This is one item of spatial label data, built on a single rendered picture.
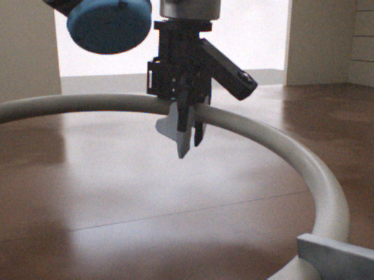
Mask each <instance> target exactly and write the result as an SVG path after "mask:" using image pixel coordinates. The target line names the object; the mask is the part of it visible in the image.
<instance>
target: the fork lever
mask: <svg viewBox="0 0 374 280"><path fill-rule="evenodd" d="M297 245H298V258H300V259H303V260H306V261H308V262H309V263H310V264H311V265H313V267H314V268H315V269H317V271H318V273H319V276H320V278H321V280H374V250H371V249H366V248H363V247H360V246H355V245H350V244H347V243H342V242H339V241H336V240H332V239H328V238H325V237H317V236H314V235H312V234H303V235H300V236H299V237H298V238H297Z"/></svg>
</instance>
